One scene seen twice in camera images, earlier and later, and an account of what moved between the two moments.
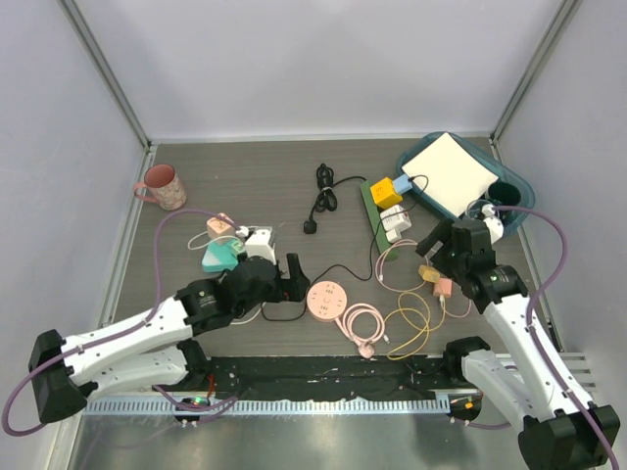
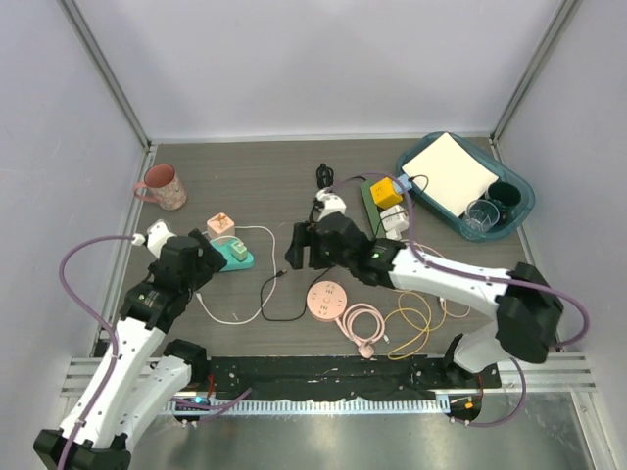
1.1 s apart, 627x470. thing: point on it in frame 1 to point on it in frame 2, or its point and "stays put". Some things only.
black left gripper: x=298 y=281 to x=210 y=261
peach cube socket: x=217 y=228 stays put
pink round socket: x=326 y=301 stays put
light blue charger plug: x=402 y=184 stays put
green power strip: x=373 y=212 stays put
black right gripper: x=444 y=233 to x=305 y=235
